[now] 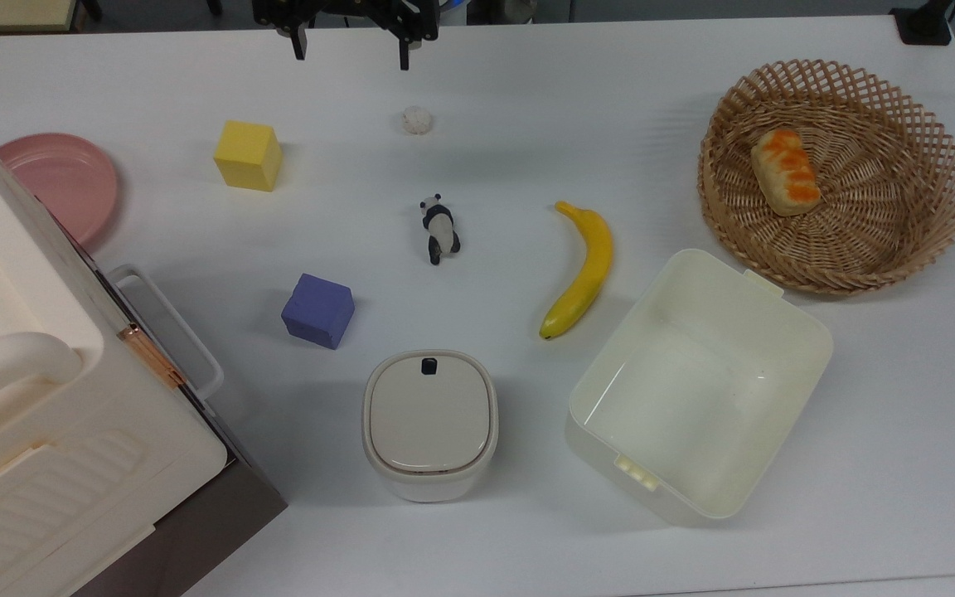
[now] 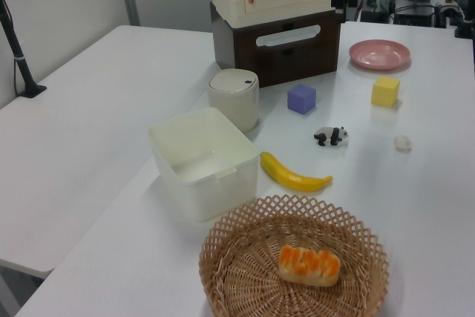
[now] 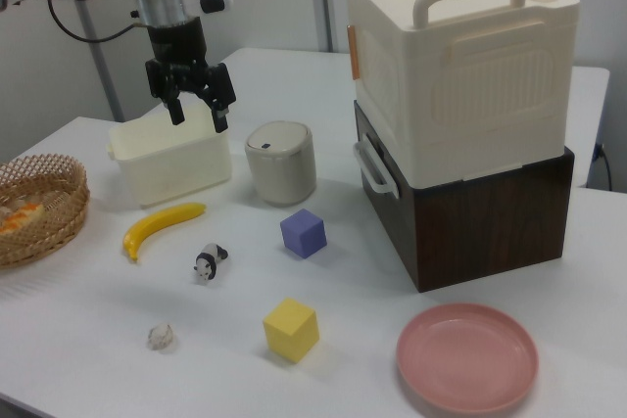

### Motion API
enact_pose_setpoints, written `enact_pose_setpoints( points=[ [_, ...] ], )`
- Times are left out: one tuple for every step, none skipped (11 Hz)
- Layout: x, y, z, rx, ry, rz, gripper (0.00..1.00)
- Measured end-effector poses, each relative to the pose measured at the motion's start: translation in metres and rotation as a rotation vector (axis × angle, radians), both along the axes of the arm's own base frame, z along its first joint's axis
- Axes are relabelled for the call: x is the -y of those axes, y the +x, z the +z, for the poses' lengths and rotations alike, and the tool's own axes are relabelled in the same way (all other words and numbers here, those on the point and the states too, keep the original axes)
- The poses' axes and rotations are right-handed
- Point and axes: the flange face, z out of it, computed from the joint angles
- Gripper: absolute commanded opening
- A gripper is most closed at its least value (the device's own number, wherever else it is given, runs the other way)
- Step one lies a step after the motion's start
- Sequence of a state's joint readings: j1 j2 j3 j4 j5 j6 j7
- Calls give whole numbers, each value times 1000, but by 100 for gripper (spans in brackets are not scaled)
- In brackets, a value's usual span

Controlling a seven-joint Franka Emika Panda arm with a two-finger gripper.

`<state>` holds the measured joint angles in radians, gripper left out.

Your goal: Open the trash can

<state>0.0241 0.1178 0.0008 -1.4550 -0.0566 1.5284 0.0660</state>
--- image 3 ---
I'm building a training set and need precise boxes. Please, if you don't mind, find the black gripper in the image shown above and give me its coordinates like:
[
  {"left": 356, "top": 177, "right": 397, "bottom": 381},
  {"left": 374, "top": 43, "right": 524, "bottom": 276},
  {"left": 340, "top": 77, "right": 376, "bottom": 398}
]
[{"left": 144, "top": 16, "right": 237, "bottom": 134}]

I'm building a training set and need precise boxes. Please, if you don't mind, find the purple cube block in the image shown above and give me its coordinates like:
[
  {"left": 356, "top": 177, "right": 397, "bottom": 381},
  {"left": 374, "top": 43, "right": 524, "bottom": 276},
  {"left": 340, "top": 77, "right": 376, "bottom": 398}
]
[{"left": 279, "top": 208, "right": 328, "bottom": 259}]

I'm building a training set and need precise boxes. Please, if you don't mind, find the white drawer handle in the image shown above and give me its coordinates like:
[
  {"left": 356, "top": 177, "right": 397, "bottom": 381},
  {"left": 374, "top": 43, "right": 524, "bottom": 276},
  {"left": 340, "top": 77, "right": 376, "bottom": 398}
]
[{"left": 352, "top": 139, "right": 399, "bottom": 197}]

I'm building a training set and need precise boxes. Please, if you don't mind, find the crumpled white paper ball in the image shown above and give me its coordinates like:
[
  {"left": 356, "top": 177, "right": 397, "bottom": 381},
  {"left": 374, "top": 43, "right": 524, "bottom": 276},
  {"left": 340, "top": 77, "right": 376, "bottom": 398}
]
[{"left": 146, "top": 321, "right": 176, "bottom": 352}]

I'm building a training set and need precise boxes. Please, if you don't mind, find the woven bamboo basket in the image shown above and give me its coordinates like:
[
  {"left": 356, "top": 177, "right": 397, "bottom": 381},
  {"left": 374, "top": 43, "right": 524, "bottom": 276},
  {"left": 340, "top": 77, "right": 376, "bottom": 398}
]
[{"left": 0, "top": 154, "right": 91, "bottom": 270}]

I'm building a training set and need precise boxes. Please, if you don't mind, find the panda figurine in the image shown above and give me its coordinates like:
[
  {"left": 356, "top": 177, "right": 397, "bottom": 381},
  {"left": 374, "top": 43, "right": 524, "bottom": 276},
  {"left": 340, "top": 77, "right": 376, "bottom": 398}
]
[{"left": 192, "top": 242, "right": 229, "bottom": 285}]

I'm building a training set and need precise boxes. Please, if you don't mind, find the cream plastic storage box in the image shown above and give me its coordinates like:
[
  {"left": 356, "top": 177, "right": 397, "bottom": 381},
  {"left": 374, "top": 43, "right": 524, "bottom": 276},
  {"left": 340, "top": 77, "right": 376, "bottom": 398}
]
[{"left": 342, "top": 0, "right": 580, "bottom": 189}]

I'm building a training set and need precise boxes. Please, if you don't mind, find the beige small trash can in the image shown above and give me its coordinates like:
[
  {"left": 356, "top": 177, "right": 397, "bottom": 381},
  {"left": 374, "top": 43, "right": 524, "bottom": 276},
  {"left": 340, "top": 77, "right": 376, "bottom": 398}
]
[{"left": 244, "top": 119, "right": 317, "bottom": 208}]

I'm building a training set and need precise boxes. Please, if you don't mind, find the yellow toy banana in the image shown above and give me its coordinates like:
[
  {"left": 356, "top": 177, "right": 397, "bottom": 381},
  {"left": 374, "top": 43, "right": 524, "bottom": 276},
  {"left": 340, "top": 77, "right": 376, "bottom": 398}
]
[{"left": 121, "top": 202, "right": 208, "bottom": 264}]

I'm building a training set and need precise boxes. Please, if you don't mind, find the cream plastic open bin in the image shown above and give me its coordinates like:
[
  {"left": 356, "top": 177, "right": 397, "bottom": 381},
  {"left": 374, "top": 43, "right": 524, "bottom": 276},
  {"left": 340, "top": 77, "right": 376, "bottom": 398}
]
[{"left": 106, "top": 103, "right": 233, "bottom": 209}]

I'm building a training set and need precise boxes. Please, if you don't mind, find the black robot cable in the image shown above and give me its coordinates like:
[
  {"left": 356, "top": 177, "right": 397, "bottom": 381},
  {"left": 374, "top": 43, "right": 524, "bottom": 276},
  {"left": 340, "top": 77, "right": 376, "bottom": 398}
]
[{"left": 46, "top": 0, "right": 143, "bottom": 44}]

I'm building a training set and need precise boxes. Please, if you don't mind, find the pink plastic plate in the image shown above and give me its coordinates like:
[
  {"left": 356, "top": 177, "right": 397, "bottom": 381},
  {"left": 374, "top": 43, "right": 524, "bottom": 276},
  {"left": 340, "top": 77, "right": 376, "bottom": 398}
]
[{"left": 395, "top": 302, "right": 540, "bottom": 414}]

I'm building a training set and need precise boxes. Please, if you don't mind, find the dark wood drawer box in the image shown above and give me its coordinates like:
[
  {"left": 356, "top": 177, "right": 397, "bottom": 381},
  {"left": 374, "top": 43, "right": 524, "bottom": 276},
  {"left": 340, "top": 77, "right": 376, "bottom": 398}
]
[{"left": 353, "top": 99, "right": 576, "bottom": 294}]

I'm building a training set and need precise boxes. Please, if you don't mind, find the yellow cube block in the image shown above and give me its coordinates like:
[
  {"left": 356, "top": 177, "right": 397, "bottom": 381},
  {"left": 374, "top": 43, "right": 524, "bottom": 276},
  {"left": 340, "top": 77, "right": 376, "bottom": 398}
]
[{"left": 263, "top": 297, "right": 320, "bottom": 365}]

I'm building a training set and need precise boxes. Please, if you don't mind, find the orange bread in basket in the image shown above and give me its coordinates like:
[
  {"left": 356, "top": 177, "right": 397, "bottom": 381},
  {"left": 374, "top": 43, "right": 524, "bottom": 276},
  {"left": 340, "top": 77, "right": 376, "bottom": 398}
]
[{"left": 0, "top": 202, "right": 46, "bottom": 236}]

